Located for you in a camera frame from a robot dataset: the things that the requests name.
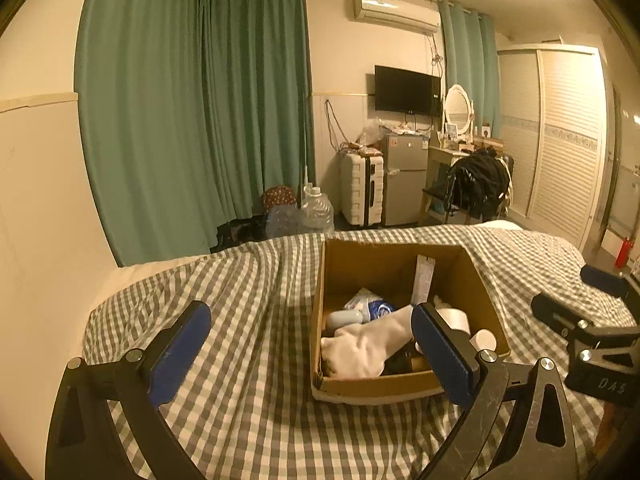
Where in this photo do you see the white sock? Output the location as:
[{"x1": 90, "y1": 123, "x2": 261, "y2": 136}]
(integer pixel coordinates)
[{"x1": 320, "y1": 305, "x2": 419, "y2": 379}]

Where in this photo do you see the clear large water bottle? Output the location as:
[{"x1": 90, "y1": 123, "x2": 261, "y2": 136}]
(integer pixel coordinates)
[
  {"x1": 300, "y1": 186, "x2": 335, "y2": 235},
  {"x1": 265, "y1": 205, "x2": 307, "y2": 239}
]

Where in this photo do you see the blue white packet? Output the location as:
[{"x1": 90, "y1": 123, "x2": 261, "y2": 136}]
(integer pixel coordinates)
[{"x1": 344, "y1": 287, "x2": 397, "y2": 323}]

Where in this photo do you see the white wooden chair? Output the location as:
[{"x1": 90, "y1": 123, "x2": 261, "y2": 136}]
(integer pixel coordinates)
[{"x1": 420, "y1": 156, "x2": 517, "y2": 226}]

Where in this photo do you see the white plastic bottle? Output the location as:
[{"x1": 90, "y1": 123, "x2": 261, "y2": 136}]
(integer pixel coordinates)
[{"x1": 326, "y1": 310, "x2": 366, "y2": 334}]

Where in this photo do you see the black clothing pile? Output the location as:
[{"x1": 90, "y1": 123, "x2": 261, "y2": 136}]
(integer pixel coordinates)
[{"x1": 444, "y1": 148, "x2": 512, "y2": 222}]

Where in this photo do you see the white paper roll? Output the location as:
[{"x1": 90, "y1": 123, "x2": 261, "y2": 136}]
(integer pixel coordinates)
[{"x1": 434, "y1": 306, "x2": 472, "y2": 337}]

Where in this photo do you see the grey white checked blanket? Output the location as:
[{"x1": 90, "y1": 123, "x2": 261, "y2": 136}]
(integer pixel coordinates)
[{"x1": 82, "y1": 225, "x2": 638, "y2": 480}]

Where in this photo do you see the dark patterned bag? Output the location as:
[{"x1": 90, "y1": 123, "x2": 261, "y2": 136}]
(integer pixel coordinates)
[{"x1": 261, "y1": 185, "x2": 297, "y2": 219}]

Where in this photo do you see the light green window curtain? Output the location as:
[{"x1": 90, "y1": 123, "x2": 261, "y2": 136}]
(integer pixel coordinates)
[{"x1": 438, "y1": 0, "x2": 502, "y2": 140}]

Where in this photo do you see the dark brown glass bottle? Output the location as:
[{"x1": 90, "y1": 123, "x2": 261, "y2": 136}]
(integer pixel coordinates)
[{"x1": 382, "y1": 344, "x2": 434, "y2": 376}]

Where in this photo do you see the white dressing table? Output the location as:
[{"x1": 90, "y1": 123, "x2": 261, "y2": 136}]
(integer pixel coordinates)
[{"x1": 420, "y1": 144, "x2": 475, "y2": 225}]

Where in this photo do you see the clear plastic bag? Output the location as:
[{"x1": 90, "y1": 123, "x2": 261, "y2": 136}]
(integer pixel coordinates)
[{"x1": 357, "y1": 119, "x2": 384, "y2": 149}]

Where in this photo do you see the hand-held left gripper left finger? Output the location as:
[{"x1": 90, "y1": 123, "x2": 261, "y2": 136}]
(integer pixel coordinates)
[{"x1": 45, "y1": 301, "x2": 211, "y2": 480}]

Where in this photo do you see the silver small fridge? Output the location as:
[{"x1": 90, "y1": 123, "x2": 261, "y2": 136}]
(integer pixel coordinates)
[{"x1": 382, "y1": 133, "x2": 431, "y2": 227}]

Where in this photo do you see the white air conditioner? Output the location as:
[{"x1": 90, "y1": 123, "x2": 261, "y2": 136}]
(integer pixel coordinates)
[{"x1": 348, "y1": 0, "x2": 442, "y2": 35}]

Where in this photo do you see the white louvred wardrobe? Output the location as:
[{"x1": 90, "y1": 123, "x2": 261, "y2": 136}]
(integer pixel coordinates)
[{"x1": 497, "y1": 44, "x2": 617, "y2": 257}]

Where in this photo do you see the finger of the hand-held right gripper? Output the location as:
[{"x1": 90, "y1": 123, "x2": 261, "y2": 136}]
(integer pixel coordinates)
[
  {"x1": 531, "y1": 293, "x2": 640, "y2": 343},
  {"x1": 580, "y1": 265, "x2": 640, "y2": 307}
]

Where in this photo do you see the white round jar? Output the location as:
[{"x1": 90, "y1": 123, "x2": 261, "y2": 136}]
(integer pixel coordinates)
[{"x1": 470, "y1": 328, "x2": 497, "y2": 353}]

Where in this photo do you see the white oval mirror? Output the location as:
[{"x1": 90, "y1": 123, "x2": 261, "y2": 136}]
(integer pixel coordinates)
[{"x1": 443, "y1": 84, "x2": 474, "y2": 141}]

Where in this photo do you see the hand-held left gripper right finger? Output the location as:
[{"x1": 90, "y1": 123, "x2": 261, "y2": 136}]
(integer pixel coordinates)
[{"x1": 411, "y1": 302, "x2": 583, "y2": 480}]

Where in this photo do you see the white suitcase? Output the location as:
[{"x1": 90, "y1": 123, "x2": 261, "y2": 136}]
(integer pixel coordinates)
[{"x1": 341, "y1": 152, "x2": 387, "y2": 227}]

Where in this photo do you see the red fire extinguisher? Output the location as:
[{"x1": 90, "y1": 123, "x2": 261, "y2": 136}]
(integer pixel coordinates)
[{"x1": 616, "y1": 236, "x2": 636, "y2": 271}]

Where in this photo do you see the black wall television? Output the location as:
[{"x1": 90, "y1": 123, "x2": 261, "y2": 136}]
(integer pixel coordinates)
[{"x1": 374, "y1": 65, "x2": 442, "y2": 117}]

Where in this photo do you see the brown cardboard box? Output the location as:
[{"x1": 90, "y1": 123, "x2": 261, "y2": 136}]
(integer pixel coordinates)
[{"x1": 310, "y1": 238, "x2": 512, "y2": 406}]

